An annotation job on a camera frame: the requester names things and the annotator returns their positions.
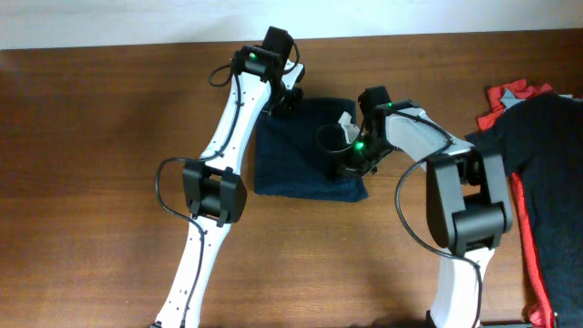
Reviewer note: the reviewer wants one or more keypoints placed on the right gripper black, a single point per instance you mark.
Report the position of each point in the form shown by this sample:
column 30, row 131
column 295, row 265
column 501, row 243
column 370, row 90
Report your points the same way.
column 342, row 160

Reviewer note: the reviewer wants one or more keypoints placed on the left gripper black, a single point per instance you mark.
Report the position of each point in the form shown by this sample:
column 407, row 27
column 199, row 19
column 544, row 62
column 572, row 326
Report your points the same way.
column 292, row 106

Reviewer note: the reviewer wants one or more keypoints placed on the navy blue shorts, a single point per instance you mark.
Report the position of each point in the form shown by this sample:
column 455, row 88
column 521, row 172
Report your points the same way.
column 288, row 162

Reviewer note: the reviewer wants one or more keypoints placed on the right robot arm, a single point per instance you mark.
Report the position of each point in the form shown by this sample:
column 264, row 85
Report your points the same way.
column 467, row 202

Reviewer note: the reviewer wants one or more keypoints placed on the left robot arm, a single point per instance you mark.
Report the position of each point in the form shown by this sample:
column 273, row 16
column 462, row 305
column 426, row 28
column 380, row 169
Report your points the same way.
column 262, row 80

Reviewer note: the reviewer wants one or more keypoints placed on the dark navy t-shirt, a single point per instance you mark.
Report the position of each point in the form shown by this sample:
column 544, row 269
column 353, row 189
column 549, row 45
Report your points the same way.
column 541, row 139

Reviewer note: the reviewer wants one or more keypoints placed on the red garment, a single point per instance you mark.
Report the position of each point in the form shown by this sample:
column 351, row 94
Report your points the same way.
column 501, row 98

